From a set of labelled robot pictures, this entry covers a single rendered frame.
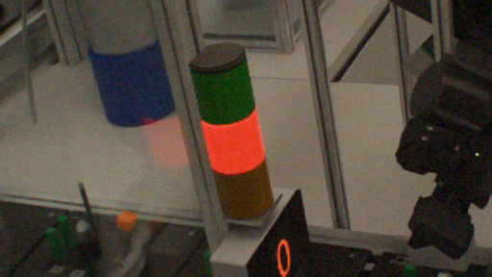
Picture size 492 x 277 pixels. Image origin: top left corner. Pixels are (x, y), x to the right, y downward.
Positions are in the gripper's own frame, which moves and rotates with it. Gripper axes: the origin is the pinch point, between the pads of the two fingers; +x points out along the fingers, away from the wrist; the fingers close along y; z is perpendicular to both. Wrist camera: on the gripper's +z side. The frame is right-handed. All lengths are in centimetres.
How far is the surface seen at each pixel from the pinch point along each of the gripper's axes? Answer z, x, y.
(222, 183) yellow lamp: 19.9, -6.3, 21.2
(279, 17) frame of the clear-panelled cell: 35, 50, -87
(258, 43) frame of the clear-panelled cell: 36, 58, -86
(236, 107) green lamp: 22.5, -13.8, 20.4
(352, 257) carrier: 2.2, 21.5, -9.9
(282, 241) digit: 12.4, -1.8, 18.5
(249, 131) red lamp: 20.5, -11.9, 19.8
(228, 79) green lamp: 24.3, -16.0, 20.6
